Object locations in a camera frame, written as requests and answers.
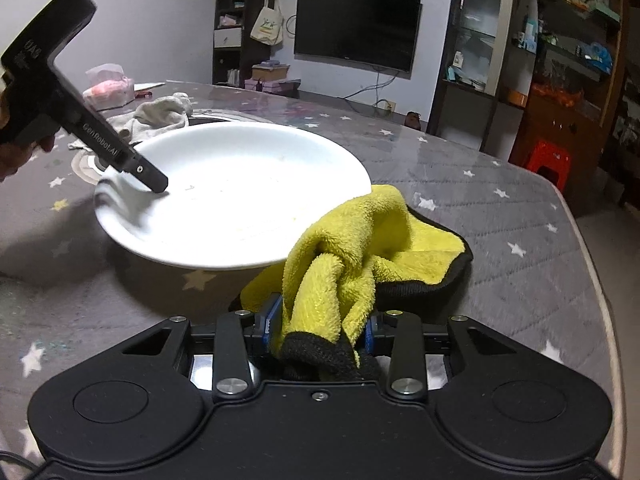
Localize white ceramic bowl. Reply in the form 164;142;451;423
94;122;371;271

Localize yellow microfiber cloth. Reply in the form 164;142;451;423
233;184;473;382

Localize person's left hand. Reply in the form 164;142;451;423
0;136;55;182

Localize dirty white towel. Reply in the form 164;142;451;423
67;91;196;151

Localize pink tissue pack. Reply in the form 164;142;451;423
82;63;136;110

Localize grey star tablecloth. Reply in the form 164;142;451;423
1;81;625;474

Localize white tote bag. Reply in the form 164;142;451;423
250;0;284;47

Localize dark shelf unit left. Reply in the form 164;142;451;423
213;0;271;88

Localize red plastic stool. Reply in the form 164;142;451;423
525;138;572;193

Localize glass display cabinet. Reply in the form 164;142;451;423
429;0;626;162

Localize stacked boxes by wall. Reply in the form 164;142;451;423
244;60;302;98

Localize black wall television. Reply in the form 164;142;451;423
294;0;422;73

